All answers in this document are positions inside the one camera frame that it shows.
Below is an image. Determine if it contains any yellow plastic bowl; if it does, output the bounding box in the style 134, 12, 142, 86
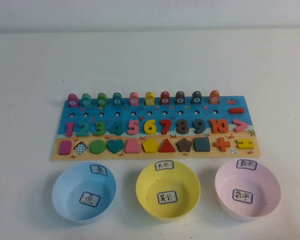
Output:
135, 160, 201, 223

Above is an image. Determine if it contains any red triangle piece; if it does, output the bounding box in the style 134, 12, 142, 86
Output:
158, 138, 177, 153

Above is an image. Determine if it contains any dark grey fish peg 9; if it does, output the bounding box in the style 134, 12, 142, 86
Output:
191, 90, 203, 105

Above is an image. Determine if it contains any pink fish peg 5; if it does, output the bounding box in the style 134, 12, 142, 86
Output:
128, 91, 140, 107

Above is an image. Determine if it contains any blue plastic bowl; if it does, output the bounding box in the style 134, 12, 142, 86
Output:
51, 161, 117, 224

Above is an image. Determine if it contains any pink plastic bowl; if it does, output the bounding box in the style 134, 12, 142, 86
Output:
214, 158, 282, 222

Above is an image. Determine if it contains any pink number 5 piece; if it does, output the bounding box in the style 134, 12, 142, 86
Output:
126, 120, 140, 136

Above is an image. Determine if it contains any teal number 4 piece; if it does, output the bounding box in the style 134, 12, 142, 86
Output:
109, 120, 124, 136

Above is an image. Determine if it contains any magenta rectangle piece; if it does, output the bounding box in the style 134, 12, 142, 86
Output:
58, 140, 73, 156

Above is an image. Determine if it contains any yellow equals sign piece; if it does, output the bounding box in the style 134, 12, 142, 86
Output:
236, 138, 254, 150

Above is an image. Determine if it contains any yellow fish peg 6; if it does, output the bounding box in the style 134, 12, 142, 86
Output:
144, 91, 156, 106

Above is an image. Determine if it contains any magenta fish peg 1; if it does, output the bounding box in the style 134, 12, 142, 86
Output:
67, 93, 80, 108

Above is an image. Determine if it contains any pink greater-than sign piece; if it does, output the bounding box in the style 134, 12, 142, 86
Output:
232, 119, 249, 133

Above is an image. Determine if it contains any yellow pentagon piece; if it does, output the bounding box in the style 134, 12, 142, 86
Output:
141, 138, 159, 154

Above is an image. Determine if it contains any green circle piece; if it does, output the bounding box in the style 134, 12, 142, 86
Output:
89, 139, 107, 155

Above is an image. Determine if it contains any yellow number 6 piece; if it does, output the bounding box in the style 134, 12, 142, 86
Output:
143, 119, 158, 136

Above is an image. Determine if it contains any dark grey square piece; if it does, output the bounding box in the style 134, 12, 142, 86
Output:
193, 137, 211, 153

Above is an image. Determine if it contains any orange plus sign piece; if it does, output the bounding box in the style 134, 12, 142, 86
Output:
213, 136, 231, 153

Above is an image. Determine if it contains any magenta number 1 piece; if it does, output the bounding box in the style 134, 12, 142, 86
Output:
65, 121, 74, 138

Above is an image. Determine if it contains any wooden number puzzle board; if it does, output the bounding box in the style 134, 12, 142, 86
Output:
50, 95, 262, 162

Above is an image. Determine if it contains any brown number 8 piece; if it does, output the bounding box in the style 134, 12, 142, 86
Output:
176, 118, 191, 135

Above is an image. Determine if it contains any teal fish peg 4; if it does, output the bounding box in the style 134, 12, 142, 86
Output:
112, 92, 123, 107

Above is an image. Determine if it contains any red number 7 piece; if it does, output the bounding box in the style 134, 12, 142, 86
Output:
159, 119, 173, 135

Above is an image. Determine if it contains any orange fish peg 10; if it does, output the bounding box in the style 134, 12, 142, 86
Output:
209, 89, 221, 105

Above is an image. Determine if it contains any green number 3 piece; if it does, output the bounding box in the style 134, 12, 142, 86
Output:
92, 120, 107, 137

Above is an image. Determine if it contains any red fish peg 7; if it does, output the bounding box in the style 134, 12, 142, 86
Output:
160, 90, 172, 106

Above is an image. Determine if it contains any teal fish peg 2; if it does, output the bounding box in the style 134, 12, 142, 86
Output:
80, 93, 93, 108

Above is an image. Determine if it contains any pink trapezoid piece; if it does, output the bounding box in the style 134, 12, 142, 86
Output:
124, 139, 142, 154

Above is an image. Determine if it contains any brown fish peg 8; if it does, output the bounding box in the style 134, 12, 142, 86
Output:
175, 90, 187, 105

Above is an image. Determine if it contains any teal heart piece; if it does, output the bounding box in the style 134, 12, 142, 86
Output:
106, 138, 125, 154

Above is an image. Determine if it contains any green fish peg 3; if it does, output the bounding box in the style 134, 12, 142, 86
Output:
96, 92, 108, 107

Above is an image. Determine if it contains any orange number 10 piece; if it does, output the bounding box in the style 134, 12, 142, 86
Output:
209, 118, 230, 134

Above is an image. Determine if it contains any dark grey number 9 piece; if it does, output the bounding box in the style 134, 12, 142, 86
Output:
191, 118, 206, 135

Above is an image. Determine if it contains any brown star piece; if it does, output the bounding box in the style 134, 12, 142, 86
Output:
175, 137, 193, 153

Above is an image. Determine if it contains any teal number 2 piece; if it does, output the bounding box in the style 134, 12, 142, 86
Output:
76, 121, 90, 137

